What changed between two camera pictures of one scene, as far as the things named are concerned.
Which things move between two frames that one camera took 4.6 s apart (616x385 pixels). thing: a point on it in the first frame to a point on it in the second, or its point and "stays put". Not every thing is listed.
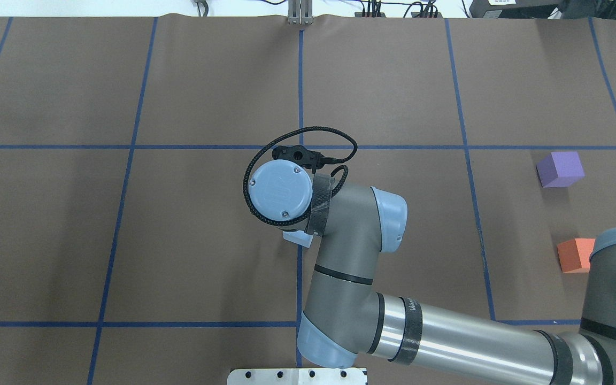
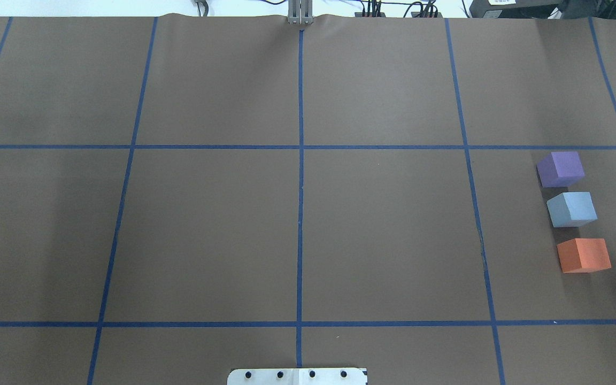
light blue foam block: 298,237 to 571,209
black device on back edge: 540,9 stays put
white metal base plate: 352,375 stays put
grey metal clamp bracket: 300,12 stays put
